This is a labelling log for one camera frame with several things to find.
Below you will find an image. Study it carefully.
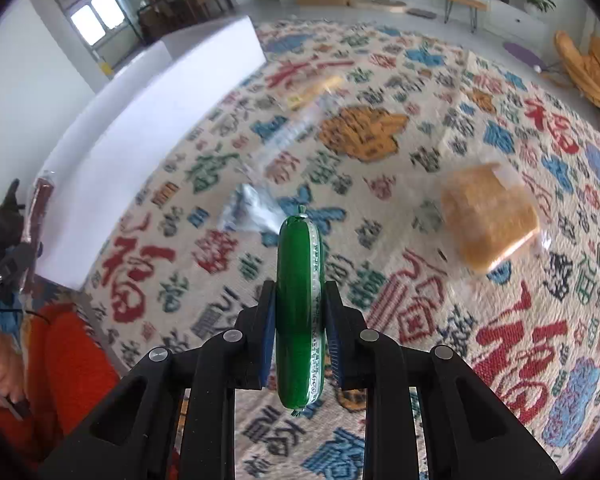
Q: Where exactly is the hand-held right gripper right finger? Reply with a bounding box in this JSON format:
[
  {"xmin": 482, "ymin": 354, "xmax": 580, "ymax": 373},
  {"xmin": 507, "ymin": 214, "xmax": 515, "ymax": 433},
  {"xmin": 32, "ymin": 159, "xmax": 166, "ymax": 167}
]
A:
[{"xmin": 325, "ymin": 280, "xmax": 563, "ymax": 480}]

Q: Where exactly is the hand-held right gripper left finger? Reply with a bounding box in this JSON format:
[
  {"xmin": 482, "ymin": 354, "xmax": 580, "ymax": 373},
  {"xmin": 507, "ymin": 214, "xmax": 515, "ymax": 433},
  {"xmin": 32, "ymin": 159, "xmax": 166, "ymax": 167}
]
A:
[{"xmin": 37, "ymin": 280, "xmax": 276, "ymax": 480}]

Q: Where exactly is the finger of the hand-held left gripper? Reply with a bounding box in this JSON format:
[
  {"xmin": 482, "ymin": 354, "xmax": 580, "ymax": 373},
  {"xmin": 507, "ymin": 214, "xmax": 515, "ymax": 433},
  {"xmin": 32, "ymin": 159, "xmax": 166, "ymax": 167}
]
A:
[
  {"xmin": 2, "ymin": 242, "xmax": 44, "ymax": 286},
  {"xmin": 0, "ymin": 178, "xmax": 27, "ymax": 243}
]

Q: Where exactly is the red sausage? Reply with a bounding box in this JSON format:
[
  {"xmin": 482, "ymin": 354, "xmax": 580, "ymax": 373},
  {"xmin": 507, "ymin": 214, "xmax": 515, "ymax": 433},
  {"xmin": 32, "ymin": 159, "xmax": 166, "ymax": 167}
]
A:
[{"xmin": 20, "ymin": 172, "xmax": 58, "ymax": 296}]

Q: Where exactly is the green sausage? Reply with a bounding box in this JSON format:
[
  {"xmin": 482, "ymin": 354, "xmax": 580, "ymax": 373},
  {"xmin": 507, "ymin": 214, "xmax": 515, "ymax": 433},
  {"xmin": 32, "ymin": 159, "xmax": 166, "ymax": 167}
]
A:
[{"xmin": 277, "ymin": 204, "xmax": 326, "ymax": 418}]

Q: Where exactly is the white box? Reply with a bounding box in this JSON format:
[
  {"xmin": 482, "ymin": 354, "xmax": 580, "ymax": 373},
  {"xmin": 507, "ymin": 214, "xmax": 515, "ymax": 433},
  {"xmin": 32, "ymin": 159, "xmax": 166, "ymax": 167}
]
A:
[{"xmin": 35, "ymin": 15, "xmax": 267, "ymax": 283}]

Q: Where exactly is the person's left hand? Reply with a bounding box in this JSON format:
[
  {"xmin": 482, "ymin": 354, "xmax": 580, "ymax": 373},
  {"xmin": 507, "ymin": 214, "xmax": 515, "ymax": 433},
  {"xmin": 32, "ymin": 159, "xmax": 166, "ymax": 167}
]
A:
[{"xmin": 0, "ymin": 331, "xmax": 31, "ymax": 406}]

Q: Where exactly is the printed blanket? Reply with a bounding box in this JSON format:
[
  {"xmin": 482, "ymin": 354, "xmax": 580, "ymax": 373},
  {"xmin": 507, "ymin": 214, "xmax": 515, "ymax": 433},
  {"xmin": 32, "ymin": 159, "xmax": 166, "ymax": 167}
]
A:
[{"xmin": 82, "ymin": 17, "xmax": 600, "ymax": 480}]

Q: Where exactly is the silver snack packet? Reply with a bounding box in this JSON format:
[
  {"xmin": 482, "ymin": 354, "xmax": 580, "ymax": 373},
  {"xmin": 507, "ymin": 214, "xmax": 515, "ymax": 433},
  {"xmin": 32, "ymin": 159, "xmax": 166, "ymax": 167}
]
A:
[{"xmin": 217, "ymin": 182, "xmax": 286, "ymax": 236}]

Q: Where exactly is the person's orange clothing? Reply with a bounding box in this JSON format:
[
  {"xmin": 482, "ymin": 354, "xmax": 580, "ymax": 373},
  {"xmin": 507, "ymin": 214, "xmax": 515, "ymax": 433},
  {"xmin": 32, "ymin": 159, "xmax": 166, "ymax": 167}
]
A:
[{"xmin": 0, "ymin": 304, "xmax": 127, "ymax": 468}]

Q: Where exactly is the bread slice packet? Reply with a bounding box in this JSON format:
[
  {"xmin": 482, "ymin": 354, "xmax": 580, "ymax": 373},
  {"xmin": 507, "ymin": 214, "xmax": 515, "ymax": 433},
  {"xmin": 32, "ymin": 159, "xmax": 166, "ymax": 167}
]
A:
[{"xmin": 437, "ymin": 160, "xmax": 553, "ymax": 276}]

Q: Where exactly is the clear stick packet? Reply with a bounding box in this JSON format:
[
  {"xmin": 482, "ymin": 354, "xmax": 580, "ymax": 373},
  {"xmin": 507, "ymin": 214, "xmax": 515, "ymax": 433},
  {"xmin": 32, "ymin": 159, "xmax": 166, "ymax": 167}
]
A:
[{"xmin": 250, "ymin": 105, "xmax": 331, "ymax": 171}]

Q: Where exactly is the glass door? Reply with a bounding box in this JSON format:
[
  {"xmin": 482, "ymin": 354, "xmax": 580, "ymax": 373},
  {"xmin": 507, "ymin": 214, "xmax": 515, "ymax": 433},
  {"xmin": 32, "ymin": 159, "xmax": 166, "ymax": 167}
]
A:
[{"xmin": 62, "ymin": 0, "xmax": 156, "ymax": 68}]

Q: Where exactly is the pale yellow wafer packet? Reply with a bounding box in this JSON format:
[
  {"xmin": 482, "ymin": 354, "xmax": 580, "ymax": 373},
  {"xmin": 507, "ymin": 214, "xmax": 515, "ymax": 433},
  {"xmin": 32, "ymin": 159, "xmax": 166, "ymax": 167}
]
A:
[{"xmin": 285, "ymin": 75, "xmax": 346, "ymax": 111}]

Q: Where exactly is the beige round mat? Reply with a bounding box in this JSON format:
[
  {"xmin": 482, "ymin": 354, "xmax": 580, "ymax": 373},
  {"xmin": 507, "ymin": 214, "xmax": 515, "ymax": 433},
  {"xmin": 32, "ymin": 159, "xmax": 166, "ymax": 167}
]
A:
[{"xmin": 357, "ymin": 0, "xmax": 408, "ymax": 13}]

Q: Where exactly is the purple round mat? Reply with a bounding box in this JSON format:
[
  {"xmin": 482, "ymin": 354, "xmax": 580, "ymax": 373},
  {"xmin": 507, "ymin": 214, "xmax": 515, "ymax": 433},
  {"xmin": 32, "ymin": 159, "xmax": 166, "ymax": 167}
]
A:
[{"xmin": 502, "ymin": 41, "xmax": 548, "ymax": 67}]

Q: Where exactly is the wooden bench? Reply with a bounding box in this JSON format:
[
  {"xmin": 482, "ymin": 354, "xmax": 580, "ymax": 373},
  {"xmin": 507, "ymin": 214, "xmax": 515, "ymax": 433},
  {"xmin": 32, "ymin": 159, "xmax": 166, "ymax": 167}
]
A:
[{"xmin": 434, "ymin": 0, "xmax": 490, "ymax": 28}]

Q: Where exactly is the orange wicker chair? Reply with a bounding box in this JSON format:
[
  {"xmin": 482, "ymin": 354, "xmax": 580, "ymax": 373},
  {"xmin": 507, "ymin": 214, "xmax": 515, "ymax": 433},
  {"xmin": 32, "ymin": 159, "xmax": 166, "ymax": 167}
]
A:
[{"xmin": 552, "ymin": 30, "xmax": 600, "ymax": 111}]

